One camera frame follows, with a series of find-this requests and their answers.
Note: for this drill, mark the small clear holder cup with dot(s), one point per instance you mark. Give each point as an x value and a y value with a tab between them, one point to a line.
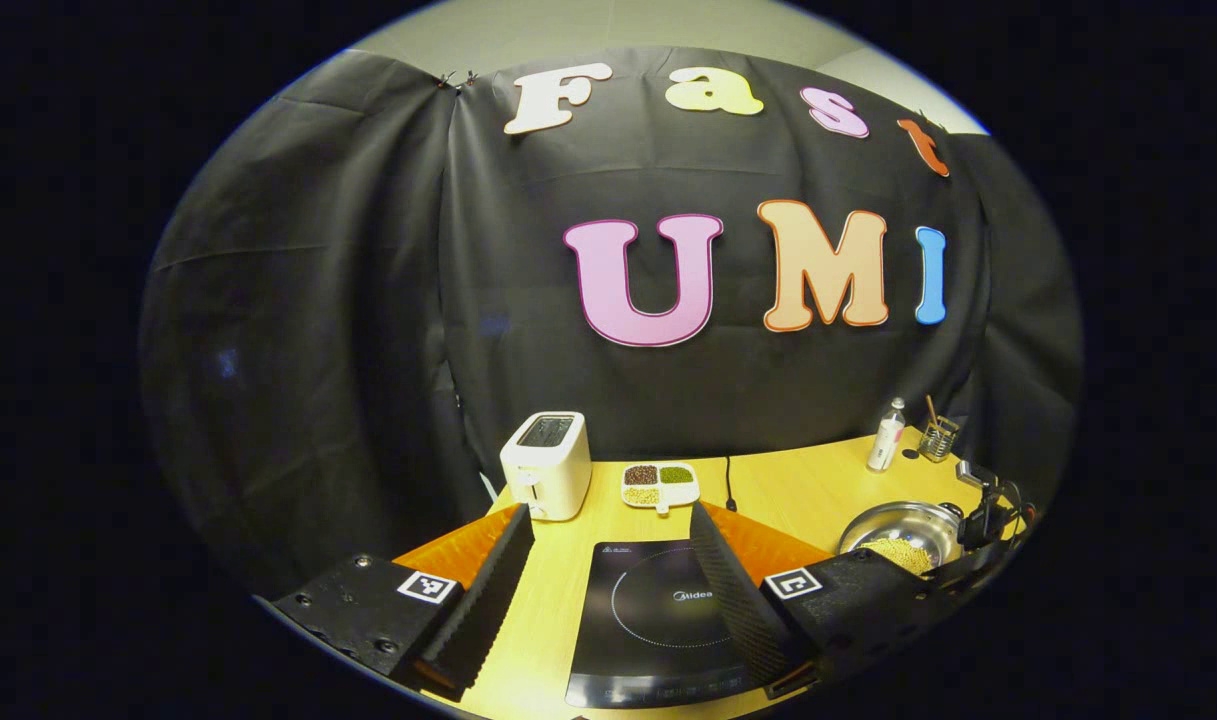
938	442

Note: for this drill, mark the white divided plate of beans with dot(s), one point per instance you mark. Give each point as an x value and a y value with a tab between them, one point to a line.
660	485

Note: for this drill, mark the white toaster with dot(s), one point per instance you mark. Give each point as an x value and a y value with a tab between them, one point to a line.
548	470

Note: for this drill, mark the wooden stick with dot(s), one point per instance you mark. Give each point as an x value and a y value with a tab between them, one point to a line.
932	412

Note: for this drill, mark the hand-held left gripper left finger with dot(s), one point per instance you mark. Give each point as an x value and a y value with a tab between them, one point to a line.
478	610

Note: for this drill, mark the black induction cooktop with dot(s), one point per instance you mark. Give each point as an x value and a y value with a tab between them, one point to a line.
648	620

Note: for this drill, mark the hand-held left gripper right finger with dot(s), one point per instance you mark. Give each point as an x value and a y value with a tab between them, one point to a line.
743	610

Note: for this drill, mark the clear bottle with white label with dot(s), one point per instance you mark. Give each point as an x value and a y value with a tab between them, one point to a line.
886	440

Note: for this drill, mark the stainless steel pot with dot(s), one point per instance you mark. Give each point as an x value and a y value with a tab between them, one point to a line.
898	522

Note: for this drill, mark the pile of yellow soybeans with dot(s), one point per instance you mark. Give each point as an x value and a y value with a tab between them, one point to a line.
898	555

